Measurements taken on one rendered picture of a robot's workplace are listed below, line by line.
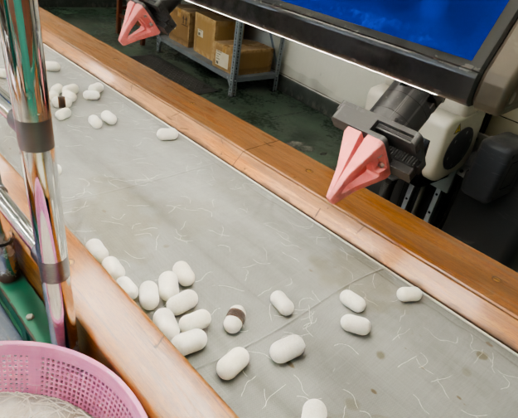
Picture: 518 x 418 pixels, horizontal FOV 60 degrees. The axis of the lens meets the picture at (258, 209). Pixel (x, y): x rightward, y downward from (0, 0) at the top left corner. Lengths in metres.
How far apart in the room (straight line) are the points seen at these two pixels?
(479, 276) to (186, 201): 0.40
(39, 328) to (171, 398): 0.19
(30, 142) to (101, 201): 0.34
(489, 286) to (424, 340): 0.12
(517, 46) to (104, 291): 0.40
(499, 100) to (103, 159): 0.63
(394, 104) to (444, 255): 0.23
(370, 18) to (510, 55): 0.08
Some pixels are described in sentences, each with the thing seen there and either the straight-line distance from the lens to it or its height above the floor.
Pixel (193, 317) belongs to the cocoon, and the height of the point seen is 0.76.
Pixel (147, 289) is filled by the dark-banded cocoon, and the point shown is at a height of 0.76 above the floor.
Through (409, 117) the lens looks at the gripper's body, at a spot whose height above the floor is 0.95.
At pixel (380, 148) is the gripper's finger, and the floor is 0.92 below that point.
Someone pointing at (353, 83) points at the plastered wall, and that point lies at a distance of 3.05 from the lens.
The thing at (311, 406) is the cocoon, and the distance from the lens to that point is 0.42.
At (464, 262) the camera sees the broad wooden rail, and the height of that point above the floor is 0.76.
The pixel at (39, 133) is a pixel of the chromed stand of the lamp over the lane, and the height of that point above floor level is 0.96.
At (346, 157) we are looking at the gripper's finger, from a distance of 0.49.
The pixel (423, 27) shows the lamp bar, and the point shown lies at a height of 1.07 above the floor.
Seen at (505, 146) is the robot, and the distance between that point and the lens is 1.14.
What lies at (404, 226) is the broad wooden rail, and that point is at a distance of 0.67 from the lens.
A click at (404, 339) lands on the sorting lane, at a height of 0.74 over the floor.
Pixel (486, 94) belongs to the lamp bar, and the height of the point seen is 1.05.
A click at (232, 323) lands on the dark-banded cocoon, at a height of 0.76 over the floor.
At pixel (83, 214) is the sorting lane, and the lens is 0.64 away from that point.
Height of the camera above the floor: 1.11
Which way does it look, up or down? 33 degrees down
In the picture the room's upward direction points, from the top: 10 degrees clockwise
